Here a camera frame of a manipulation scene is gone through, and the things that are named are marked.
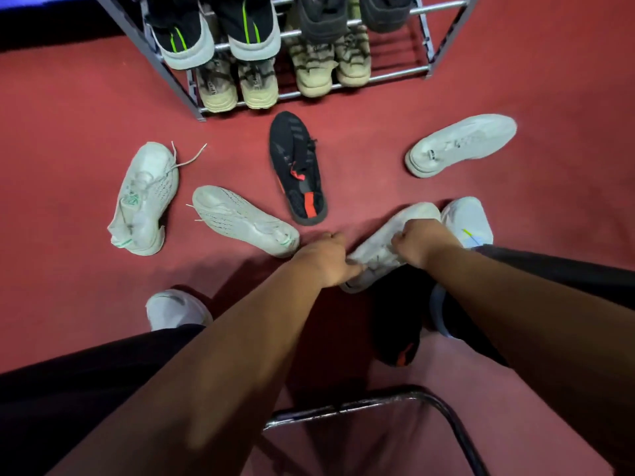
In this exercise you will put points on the person's left hand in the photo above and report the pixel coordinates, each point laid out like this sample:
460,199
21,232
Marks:
322,260

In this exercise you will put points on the person's right hand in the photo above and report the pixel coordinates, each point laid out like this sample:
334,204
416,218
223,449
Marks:
424,240

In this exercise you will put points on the person's left fingers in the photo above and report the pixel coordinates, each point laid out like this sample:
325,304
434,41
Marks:
351,270

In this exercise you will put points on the person's right fingers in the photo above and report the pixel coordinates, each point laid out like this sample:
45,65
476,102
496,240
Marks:
401,241

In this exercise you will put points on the white sneaker with worn sole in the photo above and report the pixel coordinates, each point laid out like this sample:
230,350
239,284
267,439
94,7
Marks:
377,247

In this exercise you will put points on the person's right forearm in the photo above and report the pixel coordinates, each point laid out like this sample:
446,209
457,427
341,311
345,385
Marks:
536,342

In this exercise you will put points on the person's left forearm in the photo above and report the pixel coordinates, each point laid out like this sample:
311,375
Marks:
208,376

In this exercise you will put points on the black sneaker with red logo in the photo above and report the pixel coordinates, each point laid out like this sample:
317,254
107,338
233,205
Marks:
397,317

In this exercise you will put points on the person's right white shoe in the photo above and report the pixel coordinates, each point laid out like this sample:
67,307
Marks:
469,220

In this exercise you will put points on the person's white shoe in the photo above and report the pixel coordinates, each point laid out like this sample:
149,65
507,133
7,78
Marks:
469,220
176,310

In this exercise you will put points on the white sneaker with smooth upper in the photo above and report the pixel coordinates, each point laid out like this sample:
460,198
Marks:
461,143

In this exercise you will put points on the white mesh sneaker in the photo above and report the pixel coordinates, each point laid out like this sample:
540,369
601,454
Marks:
243,220

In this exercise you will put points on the person's right black trouser leg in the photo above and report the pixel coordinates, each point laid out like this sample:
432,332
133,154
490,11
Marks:
560,275

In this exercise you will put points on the person's black trouser leg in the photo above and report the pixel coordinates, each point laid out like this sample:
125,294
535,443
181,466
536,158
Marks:
84,381
560,275

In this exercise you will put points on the grey metal shoe rack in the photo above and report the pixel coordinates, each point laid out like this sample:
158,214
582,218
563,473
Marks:
397,73

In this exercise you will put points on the person's left white shoe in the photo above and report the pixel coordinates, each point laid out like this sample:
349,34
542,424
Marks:
176,310

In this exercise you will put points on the beige lace-up shoe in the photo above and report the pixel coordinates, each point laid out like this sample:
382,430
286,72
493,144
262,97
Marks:
258,84
217,86
311,69
353,56

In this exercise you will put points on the white sneaker with green accents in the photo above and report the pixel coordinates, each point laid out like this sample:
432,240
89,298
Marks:
144,200

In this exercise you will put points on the dark grey shoe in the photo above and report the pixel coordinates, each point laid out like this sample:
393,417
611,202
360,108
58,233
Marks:
322,17
386,9

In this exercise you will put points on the black sneaker with green stripes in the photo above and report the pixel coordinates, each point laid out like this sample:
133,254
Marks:
250,29
181,34

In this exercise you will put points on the person's left black trouser leg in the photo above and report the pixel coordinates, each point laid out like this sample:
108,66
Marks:
84,381

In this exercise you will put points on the metal chair frame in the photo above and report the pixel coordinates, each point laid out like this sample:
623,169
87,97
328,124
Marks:
377,402

